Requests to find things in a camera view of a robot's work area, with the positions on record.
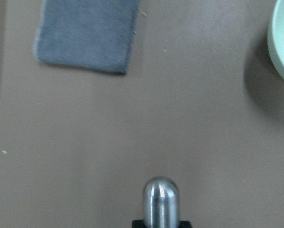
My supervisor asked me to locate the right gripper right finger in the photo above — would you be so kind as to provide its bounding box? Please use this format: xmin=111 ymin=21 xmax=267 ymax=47
xmin=179 ymin=221 xmax=191 ymax=228

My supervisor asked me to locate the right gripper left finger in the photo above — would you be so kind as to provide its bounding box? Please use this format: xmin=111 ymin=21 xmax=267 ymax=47
xmin=132 ymin=220 xmax=145 ymax=228

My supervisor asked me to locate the steel muddler black tip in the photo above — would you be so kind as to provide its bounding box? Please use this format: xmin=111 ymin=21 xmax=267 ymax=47
xmin=142 ymin=176 xmax=180 ymax=228

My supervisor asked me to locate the grey folded cloth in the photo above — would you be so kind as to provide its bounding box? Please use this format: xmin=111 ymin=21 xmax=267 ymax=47
xmin=33 ymin=0 xmax=140 ymax=74

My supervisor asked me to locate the mint green bowl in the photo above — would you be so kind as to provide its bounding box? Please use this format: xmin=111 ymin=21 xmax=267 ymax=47
xmin=267 ymin=0 xmax=284 ymax=80

